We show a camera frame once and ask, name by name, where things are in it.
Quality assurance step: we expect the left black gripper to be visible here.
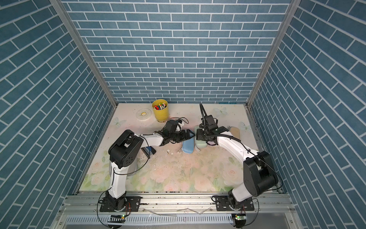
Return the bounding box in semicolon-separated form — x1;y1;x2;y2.
168;129;195;143

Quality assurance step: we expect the grey sleeve back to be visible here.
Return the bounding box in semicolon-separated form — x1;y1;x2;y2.
194;140;207;151

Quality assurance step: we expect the white sleeve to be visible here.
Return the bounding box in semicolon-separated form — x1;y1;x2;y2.
182;138;194;154

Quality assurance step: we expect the white sleeve case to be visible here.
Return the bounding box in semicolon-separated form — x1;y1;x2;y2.
229;127;241;139

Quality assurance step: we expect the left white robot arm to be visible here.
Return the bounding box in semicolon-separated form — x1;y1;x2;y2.
108;120;195;200

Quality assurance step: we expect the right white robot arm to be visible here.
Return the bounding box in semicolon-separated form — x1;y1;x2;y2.
196;114;279;205

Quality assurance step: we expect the yellow pen cup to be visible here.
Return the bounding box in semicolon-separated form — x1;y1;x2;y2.
152;99;169;123

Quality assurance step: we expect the blue stapler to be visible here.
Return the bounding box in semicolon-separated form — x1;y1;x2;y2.
141;147;156;158

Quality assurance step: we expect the clear tape roll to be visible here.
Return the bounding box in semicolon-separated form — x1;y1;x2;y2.
136;108;152;120

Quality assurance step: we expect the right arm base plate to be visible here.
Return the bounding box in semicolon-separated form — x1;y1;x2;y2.
211;195;254;211

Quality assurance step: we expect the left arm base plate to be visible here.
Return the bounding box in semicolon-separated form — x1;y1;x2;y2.
98;196;142;213

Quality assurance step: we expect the aluminium front rail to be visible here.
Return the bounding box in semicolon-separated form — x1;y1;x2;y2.
61;191;295;215

